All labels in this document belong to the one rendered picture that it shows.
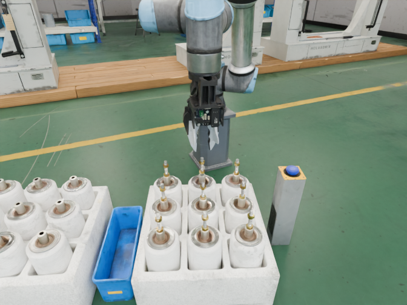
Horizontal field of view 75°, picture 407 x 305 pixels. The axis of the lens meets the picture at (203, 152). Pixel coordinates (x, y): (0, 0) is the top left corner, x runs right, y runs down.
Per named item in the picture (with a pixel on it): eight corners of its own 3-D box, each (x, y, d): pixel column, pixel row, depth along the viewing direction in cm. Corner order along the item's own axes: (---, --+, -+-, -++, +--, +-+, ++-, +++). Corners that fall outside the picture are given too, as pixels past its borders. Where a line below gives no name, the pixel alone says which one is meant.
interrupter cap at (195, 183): (217, 185, 90) (217, 184, 90) (196, 192, 87) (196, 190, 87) (206, 173, 96) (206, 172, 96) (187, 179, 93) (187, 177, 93)
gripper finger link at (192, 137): (187, 160, 66) (192, 127, 61) (184, 148, 71) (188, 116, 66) (200, 160, 67) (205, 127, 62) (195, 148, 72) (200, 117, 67)
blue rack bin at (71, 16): (67, 23, 465) (64, 10, 454) (90, 22, 478) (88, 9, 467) (67, 27, 426) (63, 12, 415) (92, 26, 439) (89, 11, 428)
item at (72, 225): (68, 237, 94) (52, 199, 84) (95, 236, 94) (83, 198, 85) (57, 261, 86) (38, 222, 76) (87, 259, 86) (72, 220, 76)
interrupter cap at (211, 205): (216, 215, 79) (216, 213, 78) (190, 215, 78) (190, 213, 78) (214, 198, 85) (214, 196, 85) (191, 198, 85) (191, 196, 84)
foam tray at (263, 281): (154, 218, 111) (149, 185, 101) (247, 215, 112) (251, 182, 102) (139, 318, 78) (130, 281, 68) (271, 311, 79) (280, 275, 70)
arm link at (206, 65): (183, 48, 59) (220, 46, 60) (185, 69, 61) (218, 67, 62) (189, 55, 52) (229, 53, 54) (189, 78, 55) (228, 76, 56)
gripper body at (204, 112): (192, 132, 60) (190, 78, 54) (186, 116, 67) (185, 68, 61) (225, 129, 61) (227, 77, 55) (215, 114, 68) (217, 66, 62)
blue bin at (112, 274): (119, 229, 106) (113, 206, 100) (146, 227, 107) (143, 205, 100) (99, 305, 81) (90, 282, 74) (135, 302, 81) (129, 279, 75)
